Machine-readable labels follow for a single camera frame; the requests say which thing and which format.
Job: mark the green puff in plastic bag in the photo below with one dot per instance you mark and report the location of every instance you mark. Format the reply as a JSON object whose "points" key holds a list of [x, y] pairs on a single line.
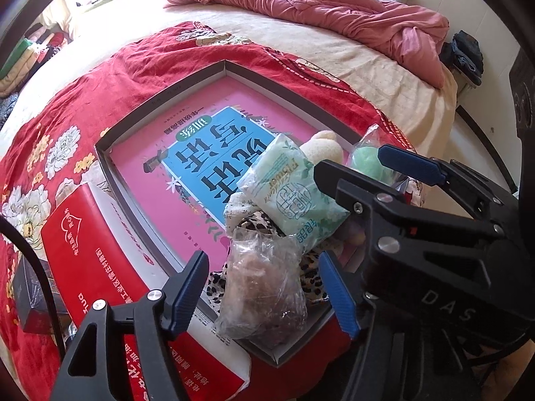
{"points": [[363, 163]]}

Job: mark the clear plastic bag with item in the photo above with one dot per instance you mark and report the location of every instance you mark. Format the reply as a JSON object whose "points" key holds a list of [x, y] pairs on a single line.
{"points": [[259, 288]]}

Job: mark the white floral scrunchie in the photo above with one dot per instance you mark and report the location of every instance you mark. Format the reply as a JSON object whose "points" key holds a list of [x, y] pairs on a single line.
{"points": [[238, 211]]}

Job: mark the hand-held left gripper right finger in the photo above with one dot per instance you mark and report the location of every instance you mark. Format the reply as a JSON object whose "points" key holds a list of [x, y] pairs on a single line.
{"points": [[338, 296]]}

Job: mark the mint green tissue packet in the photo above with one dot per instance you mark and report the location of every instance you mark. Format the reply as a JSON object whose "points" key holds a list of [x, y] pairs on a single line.
{"points": [[288, 192]]}

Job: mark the pile of folded clothes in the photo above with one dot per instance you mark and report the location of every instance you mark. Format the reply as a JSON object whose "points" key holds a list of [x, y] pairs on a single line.
{"points": [[29, 50]]}

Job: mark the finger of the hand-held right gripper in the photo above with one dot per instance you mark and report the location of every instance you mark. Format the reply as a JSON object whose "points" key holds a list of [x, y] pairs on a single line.
{"points": [[409, 163], [355, 192]]}

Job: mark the dark patterned cushion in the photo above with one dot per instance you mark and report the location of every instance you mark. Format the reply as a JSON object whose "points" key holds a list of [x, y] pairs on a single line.
{"points": [[6, 108]]}

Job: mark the dark clothes pile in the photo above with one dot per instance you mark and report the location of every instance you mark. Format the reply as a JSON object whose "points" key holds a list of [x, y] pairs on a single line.
{"points": [[464, 50]]}

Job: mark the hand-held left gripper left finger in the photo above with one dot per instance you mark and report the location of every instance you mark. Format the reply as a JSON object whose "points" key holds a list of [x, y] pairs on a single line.
{"points": [[188, 296]]}

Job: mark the black box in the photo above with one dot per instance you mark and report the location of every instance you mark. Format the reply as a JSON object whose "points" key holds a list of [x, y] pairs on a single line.
{"points": [[31, 296]]}

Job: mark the red tissue pack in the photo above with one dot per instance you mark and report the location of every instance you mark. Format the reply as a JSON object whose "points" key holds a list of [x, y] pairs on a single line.
{"points": [[83, 250]]}

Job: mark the leopard print scrunchie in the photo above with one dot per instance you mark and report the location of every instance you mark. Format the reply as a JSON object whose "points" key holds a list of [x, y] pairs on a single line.
{"points": [[259, 223]]}

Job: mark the grey cardboard box tray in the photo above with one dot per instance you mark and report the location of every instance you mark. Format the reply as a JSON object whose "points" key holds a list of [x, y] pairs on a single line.
{"points": [[167, 106]]}

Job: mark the wooden stool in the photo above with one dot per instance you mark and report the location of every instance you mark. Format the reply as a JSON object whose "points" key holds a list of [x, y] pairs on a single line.
{"points": [[466, 87]]}

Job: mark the red floral blanket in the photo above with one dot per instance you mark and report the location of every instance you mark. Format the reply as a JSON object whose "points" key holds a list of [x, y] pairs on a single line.
{"points": [[104, 75]]}

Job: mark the pink and blue book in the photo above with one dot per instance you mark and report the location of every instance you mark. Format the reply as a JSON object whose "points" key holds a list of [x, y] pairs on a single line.
{"points": [[138, 175]]}

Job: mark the cream plush toy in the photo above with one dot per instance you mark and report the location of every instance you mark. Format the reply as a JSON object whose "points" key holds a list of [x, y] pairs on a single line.
{"points": [[322, 144]]}

